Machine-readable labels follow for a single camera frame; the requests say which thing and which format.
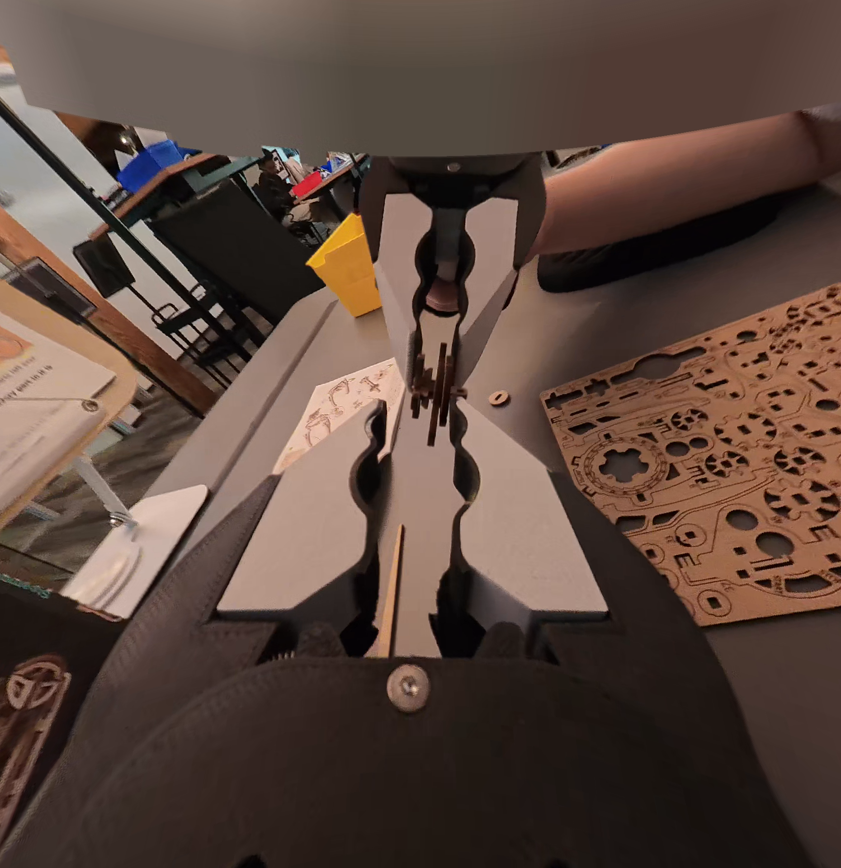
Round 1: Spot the black panel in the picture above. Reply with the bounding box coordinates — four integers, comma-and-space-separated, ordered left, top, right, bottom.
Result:
149, 178, 326, 326

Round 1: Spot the black metal pole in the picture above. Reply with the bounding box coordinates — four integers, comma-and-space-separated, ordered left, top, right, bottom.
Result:
0, 85, 259, 354

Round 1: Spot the yellow plastic bin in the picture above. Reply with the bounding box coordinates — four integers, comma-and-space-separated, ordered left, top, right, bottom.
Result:
305, 212, 382, 318

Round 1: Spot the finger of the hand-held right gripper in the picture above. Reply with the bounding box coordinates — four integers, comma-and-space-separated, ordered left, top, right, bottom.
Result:
373, 193, 435, 394
453, 195, 520, 384

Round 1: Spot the wooden beam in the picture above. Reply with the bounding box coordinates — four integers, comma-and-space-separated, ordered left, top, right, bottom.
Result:
0, 197, 218, 418

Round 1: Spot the black hanging box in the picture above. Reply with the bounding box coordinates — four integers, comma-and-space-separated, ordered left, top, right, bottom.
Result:
72, 234, 137, 298

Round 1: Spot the black model kit box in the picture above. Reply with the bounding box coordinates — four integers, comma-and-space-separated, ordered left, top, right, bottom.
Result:
0, 570, 126, 842

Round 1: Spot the blue plastic bin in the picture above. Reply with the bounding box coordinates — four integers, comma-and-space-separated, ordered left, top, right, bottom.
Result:
117, 140, 184, 191

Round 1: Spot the black wrist rest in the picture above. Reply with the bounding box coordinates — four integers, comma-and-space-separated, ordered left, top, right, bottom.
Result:
537, 193, 781, 294

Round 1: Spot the person's right forearm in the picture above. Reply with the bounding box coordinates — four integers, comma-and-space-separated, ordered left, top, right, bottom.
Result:
529, 100, 841, 255

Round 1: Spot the black metal chair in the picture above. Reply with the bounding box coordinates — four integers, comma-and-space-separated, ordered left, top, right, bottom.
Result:
151, 281, 272, 387

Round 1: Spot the wooden-top desk with teal frame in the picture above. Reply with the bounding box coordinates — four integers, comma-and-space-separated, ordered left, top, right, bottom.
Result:
88, 152, 259, 241

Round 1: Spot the rounded wooden display board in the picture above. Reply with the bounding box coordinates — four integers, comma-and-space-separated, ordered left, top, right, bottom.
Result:
0, 271, 138, 543

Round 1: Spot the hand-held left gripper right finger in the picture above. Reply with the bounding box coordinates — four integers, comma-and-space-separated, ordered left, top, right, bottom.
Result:
429, 396, 611, 657

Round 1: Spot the round clear disc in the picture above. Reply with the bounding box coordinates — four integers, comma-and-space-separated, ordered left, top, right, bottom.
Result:
75, 541, 145, 611

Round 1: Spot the black framed plate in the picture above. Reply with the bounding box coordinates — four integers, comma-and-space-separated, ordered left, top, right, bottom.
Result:
7, 256, 97, 320

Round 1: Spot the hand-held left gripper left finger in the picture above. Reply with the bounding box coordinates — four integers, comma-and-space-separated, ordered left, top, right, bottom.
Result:
216, 399, 394, 657

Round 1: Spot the illustrated instruction booklet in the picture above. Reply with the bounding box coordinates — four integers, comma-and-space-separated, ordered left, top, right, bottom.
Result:
271, 358, 406, 476

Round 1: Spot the wooden model assembly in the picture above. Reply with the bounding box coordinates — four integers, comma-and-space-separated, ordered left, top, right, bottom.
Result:
408, 342, 469, 448

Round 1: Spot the thin wooden stick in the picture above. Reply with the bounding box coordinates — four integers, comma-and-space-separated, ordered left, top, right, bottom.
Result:
376, 524, 406, 657

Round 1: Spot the laser-cut wooden parts sheet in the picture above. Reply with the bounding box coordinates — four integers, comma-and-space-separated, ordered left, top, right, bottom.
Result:
540, 283, 841, 628

